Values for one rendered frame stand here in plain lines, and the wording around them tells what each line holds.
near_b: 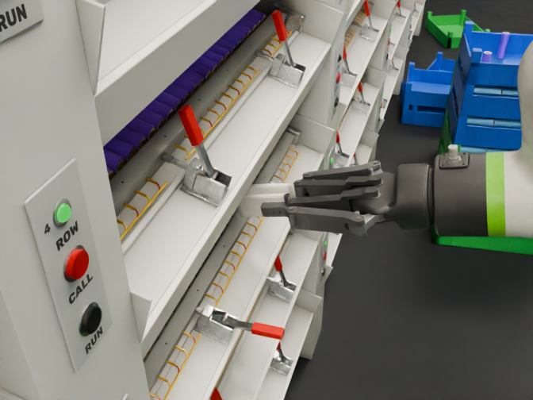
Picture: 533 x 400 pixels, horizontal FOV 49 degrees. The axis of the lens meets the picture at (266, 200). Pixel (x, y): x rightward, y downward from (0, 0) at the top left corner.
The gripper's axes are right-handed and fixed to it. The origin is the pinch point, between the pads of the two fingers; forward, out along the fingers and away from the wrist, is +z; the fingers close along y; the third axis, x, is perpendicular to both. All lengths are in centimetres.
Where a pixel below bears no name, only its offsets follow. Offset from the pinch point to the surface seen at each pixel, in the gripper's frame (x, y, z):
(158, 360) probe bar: 3.4, 23.6, 5.2
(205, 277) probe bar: 3.4, 10.9, 5.1
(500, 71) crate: 18, -77, -28
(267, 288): 24.6, -10.2, 9.0
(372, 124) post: 39, -97, 7
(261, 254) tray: 7.9, 1.2, 2.3
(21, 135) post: -29.9, 38.9, -8.0
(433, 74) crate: 54, -164, -4
